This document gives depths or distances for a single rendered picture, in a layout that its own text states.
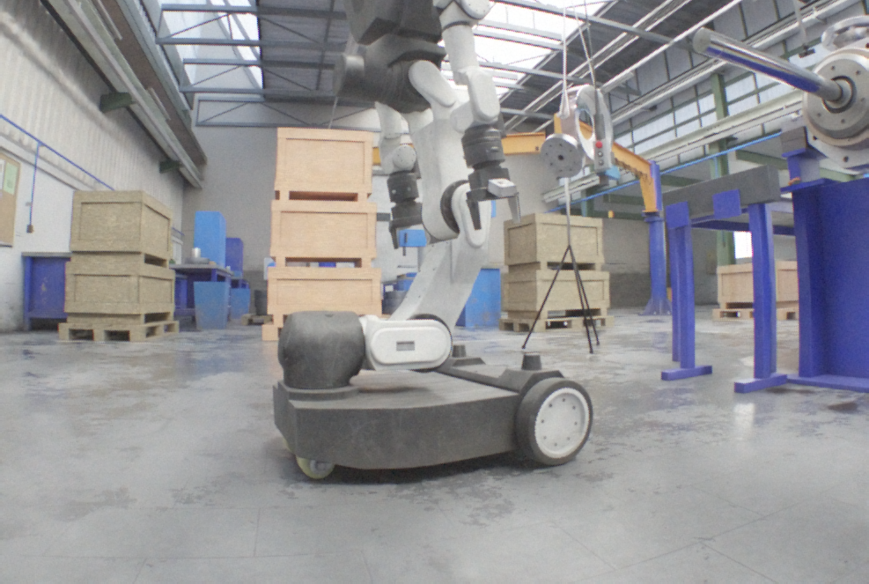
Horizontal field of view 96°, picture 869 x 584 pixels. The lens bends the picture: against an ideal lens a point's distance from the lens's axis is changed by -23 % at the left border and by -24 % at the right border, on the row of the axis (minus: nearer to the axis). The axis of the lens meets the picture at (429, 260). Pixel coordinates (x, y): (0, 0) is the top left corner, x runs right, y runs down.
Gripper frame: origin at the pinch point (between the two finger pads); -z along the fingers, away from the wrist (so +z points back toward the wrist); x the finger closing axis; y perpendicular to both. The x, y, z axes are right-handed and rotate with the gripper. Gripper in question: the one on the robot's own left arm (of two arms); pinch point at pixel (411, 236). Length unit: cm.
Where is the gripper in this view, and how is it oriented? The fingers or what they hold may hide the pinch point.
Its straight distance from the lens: 148.9
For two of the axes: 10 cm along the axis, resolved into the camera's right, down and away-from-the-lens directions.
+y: -4.5, 0.7, 8.9
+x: 8.7, -1.7, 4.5
